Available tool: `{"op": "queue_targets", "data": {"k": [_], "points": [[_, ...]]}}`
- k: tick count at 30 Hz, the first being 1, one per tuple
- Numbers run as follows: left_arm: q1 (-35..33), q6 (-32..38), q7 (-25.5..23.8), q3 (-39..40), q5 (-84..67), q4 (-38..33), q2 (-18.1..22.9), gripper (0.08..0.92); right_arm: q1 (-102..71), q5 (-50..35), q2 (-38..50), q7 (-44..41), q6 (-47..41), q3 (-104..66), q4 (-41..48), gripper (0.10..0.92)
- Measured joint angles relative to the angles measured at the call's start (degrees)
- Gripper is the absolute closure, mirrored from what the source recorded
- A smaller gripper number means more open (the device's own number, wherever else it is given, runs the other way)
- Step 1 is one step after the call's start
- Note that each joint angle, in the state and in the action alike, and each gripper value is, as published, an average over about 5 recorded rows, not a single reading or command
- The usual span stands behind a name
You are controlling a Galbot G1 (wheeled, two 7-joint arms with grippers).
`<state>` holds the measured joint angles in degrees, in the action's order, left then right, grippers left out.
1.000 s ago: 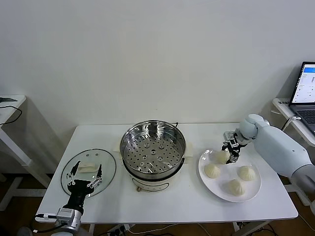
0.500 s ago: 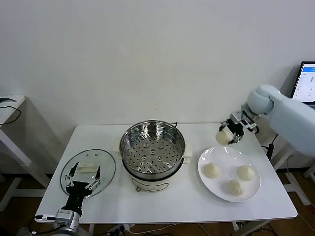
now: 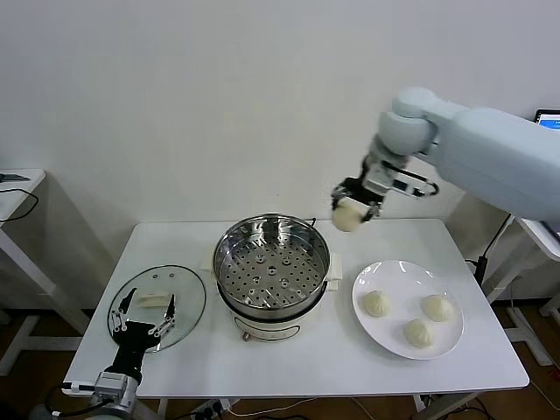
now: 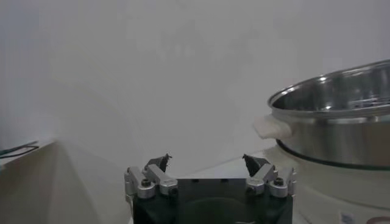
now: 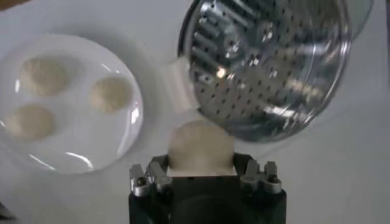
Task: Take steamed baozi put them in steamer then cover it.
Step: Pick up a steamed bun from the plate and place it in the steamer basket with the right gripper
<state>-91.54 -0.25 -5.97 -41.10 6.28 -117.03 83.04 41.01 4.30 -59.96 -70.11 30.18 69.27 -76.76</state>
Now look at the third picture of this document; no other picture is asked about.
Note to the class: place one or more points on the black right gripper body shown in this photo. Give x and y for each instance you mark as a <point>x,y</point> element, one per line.
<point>361,189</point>

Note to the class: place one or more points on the stainless steel steamer basket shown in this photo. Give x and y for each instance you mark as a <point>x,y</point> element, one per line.
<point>245,262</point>

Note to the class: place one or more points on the black power adapter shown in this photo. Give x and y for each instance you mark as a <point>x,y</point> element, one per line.
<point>481,268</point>

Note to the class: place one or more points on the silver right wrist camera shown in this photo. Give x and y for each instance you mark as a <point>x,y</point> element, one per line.
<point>385,179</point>

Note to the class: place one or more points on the round glass pot lid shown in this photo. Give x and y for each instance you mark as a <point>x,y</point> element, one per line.
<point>188,284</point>

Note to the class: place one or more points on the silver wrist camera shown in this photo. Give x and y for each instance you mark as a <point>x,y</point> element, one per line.
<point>385,179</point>
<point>109,385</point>

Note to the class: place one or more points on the white electric pot base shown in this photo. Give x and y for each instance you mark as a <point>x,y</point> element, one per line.
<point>262,326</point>

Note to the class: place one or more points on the white side table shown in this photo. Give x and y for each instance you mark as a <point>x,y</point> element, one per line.
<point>536,246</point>
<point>17,205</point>

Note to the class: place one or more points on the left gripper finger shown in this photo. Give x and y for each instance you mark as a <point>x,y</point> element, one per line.
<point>170,308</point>
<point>124,303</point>

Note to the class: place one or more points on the white round plate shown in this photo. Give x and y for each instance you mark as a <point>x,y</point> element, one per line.
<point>372,328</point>

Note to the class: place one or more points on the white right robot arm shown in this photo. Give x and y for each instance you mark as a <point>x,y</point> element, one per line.
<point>481,149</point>

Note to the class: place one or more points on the open grey laptop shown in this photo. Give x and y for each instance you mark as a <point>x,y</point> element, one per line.
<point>550,119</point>

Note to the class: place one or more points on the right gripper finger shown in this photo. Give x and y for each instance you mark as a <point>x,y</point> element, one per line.
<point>339,194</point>
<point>373,211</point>

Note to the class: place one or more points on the white steamed baozi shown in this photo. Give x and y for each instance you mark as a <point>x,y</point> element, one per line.
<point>439,308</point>
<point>419,334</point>
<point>345,219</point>
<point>376,305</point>

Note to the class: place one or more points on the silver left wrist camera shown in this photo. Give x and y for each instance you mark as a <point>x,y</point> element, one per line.
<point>109,385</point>

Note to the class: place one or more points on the white power strip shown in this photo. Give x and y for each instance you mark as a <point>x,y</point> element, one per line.
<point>210,409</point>

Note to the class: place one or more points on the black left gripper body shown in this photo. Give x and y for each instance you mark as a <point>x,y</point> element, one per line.
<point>131,345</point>

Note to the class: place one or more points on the small dark tool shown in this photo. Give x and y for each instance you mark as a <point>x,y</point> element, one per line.
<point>13,177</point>

